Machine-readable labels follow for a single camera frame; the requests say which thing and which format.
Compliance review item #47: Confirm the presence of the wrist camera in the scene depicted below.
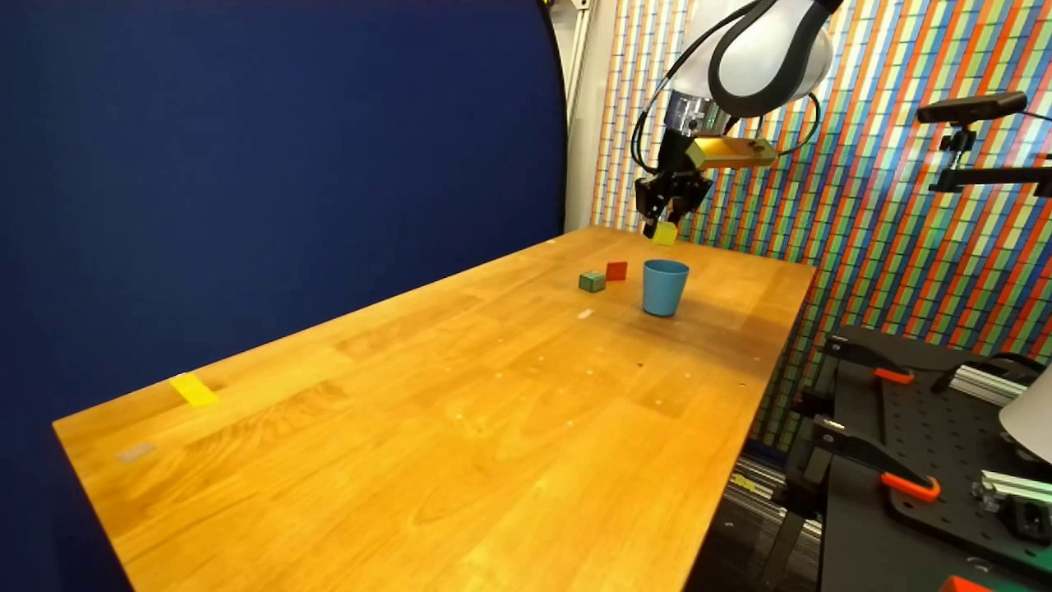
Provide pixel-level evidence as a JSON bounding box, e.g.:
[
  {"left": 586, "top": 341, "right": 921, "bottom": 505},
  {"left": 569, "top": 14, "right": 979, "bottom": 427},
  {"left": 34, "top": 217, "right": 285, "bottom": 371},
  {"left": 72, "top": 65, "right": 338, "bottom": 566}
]
[{"left": 685, "top": 136, "right": 778, "bottom": 172}]

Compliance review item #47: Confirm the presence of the aluminium frame post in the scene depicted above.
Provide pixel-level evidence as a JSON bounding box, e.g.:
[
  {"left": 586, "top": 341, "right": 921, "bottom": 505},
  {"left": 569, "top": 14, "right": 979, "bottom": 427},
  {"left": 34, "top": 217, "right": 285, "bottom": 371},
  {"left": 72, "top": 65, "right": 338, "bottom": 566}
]
[{"left": 549, "top": 0, "right": 594, "bottom": 132}]

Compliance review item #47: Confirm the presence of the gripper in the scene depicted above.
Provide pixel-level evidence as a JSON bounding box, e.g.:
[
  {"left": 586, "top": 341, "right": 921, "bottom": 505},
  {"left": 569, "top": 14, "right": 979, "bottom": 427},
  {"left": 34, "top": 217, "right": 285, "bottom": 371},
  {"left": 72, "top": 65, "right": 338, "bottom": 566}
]
[{"left": 634, "top": 129, "right": 714, "bottom": 226}]

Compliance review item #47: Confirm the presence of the camera on mount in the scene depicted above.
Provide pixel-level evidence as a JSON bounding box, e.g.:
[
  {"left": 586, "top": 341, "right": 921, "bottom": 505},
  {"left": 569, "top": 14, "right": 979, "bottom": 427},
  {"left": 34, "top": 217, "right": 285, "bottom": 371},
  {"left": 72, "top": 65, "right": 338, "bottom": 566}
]
[{"left": 916, "top": 90, "right": 1052, "bottom": 199}]

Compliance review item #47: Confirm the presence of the blue cup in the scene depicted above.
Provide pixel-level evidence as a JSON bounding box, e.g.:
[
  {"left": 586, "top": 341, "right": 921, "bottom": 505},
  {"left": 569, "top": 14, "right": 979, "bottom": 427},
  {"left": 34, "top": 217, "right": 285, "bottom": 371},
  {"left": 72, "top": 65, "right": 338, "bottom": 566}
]
[{"left": 642, "top": 259, "right": 690, "bottom": 318}]

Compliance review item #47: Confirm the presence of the black clamp with orange handle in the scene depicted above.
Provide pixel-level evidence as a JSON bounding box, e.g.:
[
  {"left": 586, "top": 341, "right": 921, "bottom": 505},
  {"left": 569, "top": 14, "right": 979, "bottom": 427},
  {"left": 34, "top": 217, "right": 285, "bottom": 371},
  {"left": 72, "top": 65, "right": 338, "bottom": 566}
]
[
  {"left": 824, "top": 335, "right": 916, "bottom": 386},
  {"left": 809, "top": 414, "right": 943, "bottom": 505}
]

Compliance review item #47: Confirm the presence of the yellow tape strip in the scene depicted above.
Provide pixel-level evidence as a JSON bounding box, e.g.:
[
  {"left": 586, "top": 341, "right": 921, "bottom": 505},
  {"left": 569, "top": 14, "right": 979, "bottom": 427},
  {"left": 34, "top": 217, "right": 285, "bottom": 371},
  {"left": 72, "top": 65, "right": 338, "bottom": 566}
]
[{"left": 168, "top": 372, "right": 220, "bottom": 409}]

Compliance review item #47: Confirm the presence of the multicoloured patterned backdrop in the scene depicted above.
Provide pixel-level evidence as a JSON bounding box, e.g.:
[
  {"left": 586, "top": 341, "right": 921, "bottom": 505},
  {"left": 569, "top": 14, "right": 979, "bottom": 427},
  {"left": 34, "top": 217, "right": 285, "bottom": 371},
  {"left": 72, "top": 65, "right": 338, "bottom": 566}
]
[{"left": 590, "top": 0, "right": 1052, "bottom": 451}]

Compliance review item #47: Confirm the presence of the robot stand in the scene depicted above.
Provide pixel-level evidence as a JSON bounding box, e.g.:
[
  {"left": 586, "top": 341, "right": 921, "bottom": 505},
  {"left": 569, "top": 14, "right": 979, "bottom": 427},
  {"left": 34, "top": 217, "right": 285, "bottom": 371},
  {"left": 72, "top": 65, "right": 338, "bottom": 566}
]
[{"left": 773, "top": 324, "right": 1052, "bottom": 592}]

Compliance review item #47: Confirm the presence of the blue round backdrop panel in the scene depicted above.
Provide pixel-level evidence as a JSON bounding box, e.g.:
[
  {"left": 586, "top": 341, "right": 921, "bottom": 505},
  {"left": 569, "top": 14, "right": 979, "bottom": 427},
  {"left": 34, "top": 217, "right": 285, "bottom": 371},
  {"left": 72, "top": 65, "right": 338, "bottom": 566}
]
[{"left": 0, "top": 0, "right": 570, "bottom": 592}]

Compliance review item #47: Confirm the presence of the aluminium profile bar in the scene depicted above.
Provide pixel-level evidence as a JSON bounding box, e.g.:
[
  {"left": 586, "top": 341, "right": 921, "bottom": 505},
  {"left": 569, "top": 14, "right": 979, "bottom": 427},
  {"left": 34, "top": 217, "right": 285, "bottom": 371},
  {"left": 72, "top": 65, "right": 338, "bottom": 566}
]
[
  {"left": 952, "top": 363, "right": 1028, "bottom": 407},
  {"left": 971, "top": 469, "right": 1052, "bottom": 542}
]

